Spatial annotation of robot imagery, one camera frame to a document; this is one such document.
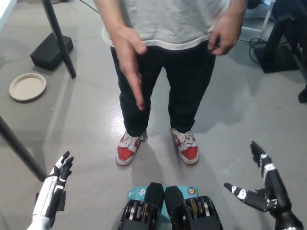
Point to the person right hand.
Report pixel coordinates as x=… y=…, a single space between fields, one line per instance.
x=128 y=57

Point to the robot right black hand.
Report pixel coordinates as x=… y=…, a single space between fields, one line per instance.
x=275 y=191

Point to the person left hand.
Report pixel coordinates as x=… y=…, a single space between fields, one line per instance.
x=225 y=36

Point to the robot left white black hand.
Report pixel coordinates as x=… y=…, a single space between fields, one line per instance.
x=49 y=191

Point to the person right red white sneaker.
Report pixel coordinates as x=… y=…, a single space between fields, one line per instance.
x=127 y=153

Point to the person red white sneaker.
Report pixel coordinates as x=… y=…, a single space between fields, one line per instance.
x=127 y=153
x=188 y=151

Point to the person left red white sneaker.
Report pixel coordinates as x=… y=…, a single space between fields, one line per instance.
x=188 y=151

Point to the robot left black body block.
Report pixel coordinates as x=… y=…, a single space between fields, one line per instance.
x=141 y=220

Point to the black slanted pole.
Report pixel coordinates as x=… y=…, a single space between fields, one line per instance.
x=21 y=148
x=58 y=36

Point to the grey t-shirt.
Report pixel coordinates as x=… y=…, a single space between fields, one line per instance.
x=168 y=21

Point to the black equipment stand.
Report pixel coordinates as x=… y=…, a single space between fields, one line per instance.
x=275 y=55

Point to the black trousers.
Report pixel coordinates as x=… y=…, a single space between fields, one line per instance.
x=182 y=79

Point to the black foam block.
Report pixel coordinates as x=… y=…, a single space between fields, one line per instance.
x=48 y=52

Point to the teal cardboard router box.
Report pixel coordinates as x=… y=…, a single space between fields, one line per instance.
x=139 y=191

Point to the black stand foot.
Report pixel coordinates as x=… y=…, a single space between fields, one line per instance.
x=303 y=94

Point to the beige paper plate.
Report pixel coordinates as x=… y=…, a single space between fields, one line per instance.
x=27 y=87

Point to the white furniture frame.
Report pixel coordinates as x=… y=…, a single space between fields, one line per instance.
x=267 y=19

